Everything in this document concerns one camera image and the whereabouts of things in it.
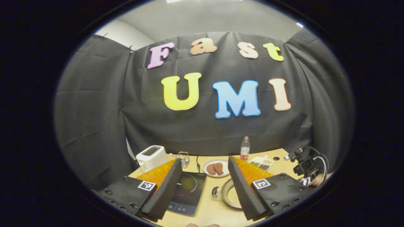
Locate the small heap of yellow beans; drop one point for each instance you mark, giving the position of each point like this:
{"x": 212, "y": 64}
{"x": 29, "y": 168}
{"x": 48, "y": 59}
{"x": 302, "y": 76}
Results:
{"x": 268, "y": 161}

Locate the round white plate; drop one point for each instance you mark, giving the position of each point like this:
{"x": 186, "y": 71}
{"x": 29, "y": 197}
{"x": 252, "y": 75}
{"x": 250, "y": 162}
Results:
{"x": 225, "y": 164}

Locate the heap of dark red beans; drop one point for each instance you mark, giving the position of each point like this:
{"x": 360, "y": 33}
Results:
{"x": 263, "y": 167}

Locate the white toaster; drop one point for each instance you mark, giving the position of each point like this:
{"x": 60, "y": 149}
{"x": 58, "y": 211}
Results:
{"x": 151, "y": 157}

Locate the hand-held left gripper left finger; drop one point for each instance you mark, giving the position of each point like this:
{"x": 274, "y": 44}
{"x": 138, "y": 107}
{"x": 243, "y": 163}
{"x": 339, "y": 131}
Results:
{"x": 167, "y": 192}

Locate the white divided dish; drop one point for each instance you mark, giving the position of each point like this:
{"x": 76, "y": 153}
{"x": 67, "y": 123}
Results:
{"x": 257, "y": 159}

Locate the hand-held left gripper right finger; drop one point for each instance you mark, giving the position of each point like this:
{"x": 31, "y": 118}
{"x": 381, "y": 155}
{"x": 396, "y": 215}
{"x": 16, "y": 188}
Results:
{"x": 241, "y": 189}

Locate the heap of green mung beans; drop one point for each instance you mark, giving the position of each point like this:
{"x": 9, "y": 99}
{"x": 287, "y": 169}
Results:
{"x": 254, "y": 164}

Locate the clear plastic water bottle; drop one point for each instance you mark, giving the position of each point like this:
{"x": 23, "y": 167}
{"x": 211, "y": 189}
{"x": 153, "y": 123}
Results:
{"x": 245, "y": 149}

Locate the pile of soybeans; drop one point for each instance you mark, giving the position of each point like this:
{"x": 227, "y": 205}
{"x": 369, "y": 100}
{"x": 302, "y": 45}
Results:
{"x": 234, "y": 195}

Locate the black induction cooktop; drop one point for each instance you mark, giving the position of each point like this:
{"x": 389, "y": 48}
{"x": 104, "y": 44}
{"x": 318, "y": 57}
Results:
{"x": 189, "y": 189}

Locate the reddish brown meat slice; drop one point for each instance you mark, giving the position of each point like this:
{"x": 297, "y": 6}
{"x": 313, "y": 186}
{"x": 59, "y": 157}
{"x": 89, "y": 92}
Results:
{"x": 210, "y": 169}
{"x": 219, "y": 169}

